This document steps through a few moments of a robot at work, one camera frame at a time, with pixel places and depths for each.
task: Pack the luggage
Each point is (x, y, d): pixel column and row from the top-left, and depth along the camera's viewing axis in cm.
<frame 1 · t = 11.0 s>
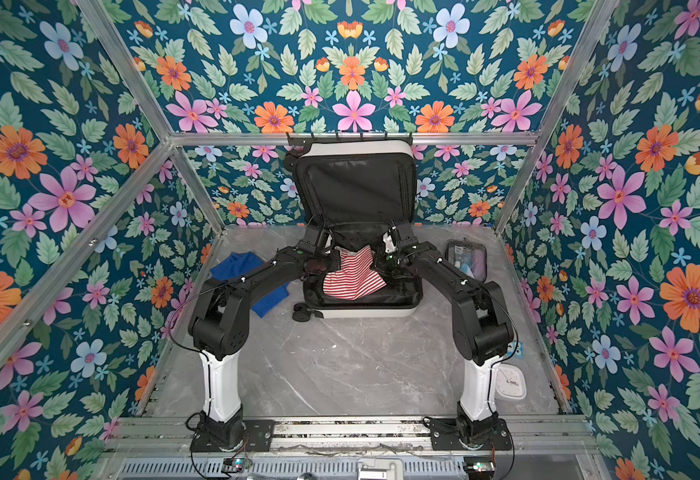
left hand: (344, 253, 95), fingers closed
right hand: (370, 262, 93), fingers closed
white black open suitcase: (358, 188, 92), point 30 cm above the table
red white striped shirt: (356, 278, 98), point 8 cm above the table
clear toiletry pouch black trim: (468, 255, 114), on the table

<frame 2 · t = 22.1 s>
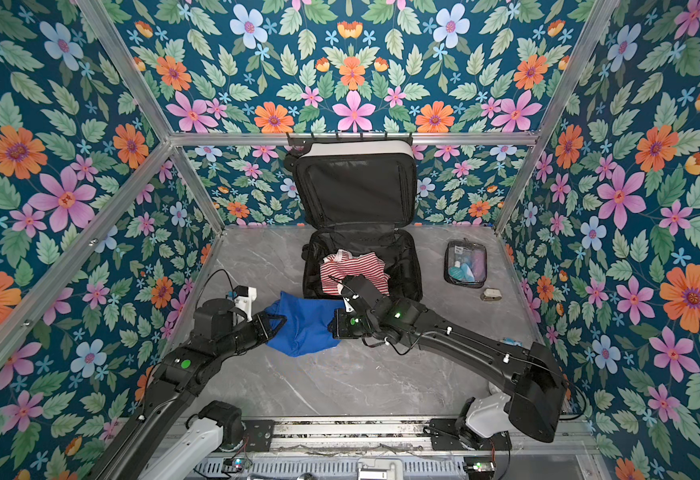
left hand: (289, 314, 72), fingers closed
right hand: (324, 326, 72), fingers closed
blue folded shirt: (306, 328, 76), point 18 cm above the table
small grey white box: (491, 295, 100), point 2 cm above the table
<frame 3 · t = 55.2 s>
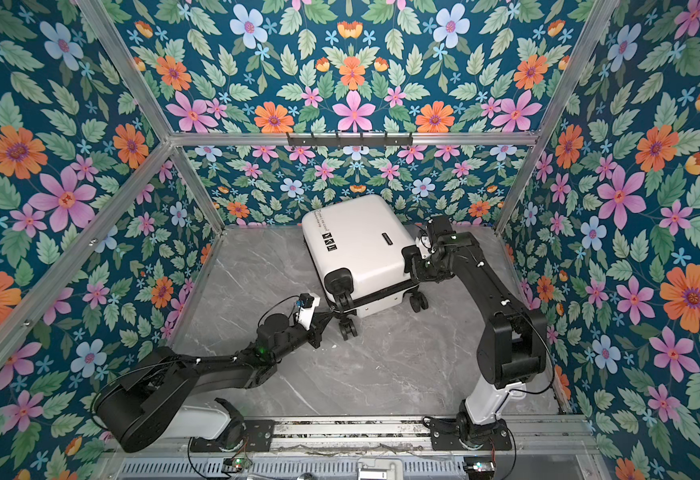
left hand: (335, 310, 82), fingers closed
right hand: (420, 272, 87), fingers open
white black open suitcase: (354, 245, 88), point 22 cm above the table
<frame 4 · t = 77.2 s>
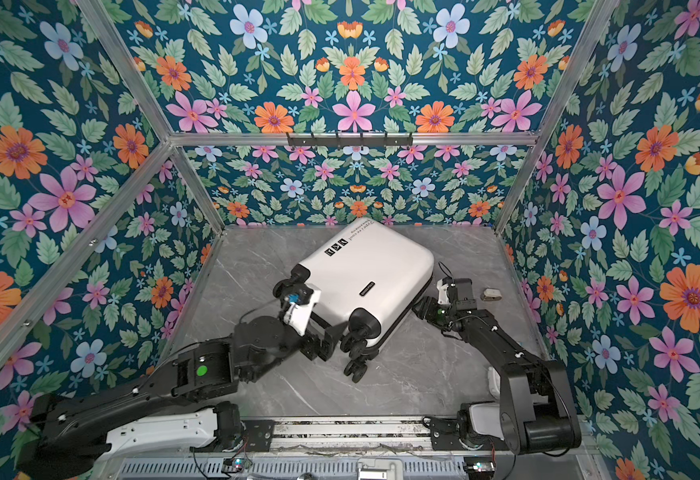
left hand: (335, 311, 60), fingers open
right hand: (418, 308, 89), fingers open
white black open suitcase: (369, 278, 80), point 23 cm above the table
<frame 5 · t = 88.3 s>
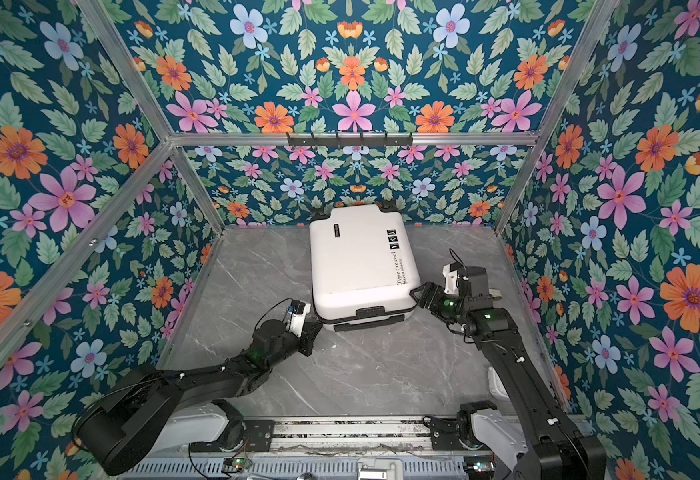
left hand: (323, 319, 84), fingers closed
right hand: (417, 295, 78), fingers open
white black open suitcase: (361, 270, 84), point 21 cm above the table
